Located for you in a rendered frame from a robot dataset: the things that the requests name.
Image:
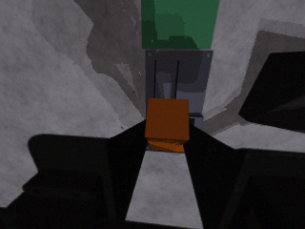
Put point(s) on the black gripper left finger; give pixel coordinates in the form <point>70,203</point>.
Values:
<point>117,159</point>

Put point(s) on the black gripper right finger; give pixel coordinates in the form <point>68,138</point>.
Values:
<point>220,173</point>

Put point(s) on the orange l-shaped part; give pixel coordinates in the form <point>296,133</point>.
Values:
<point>167,124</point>

